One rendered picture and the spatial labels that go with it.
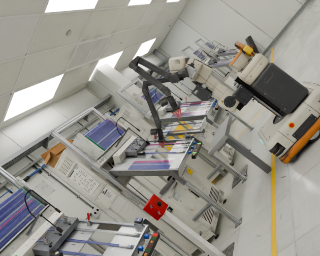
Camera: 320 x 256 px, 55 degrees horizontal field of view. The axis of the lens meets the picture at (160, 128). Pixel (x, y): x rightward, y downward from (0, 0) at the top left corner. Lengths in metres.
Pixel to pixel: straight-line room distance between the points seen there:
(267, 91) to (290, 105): 0.22
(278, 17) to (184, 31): 2.91
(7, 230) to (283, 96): 2.26
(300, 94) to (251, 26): 7.85
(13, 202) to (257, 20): 9.13
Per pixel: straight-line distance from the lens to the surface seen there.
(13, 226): 2.40
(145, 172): 2.92
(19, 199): 2.52
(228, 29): 10.52
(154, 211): 2.56
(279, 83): 2.67
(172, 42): 10.94
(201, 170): 4.46
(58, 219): 2.43
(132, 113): 4.40
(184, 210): 3.04
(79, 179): 3.33
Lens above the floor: 1.01
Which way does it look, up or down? 1 degrees up
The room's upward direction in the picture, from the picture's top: 53 degrees counter-clockwise
